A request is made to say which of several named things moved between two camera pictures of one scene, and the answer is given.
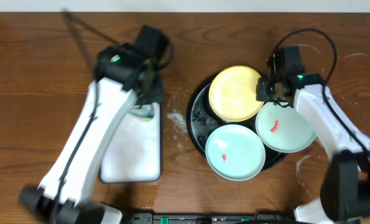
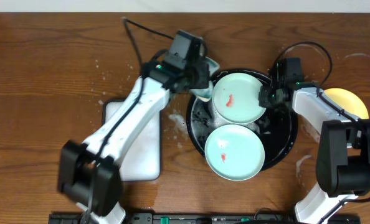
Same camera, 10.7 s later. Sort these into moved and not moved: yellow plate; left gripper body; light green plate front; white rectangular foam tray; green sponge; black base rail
Moved: green sponge; left gripper body; yellow plate
Not moved: light green plate front; white rectangular foam tray; black base rail
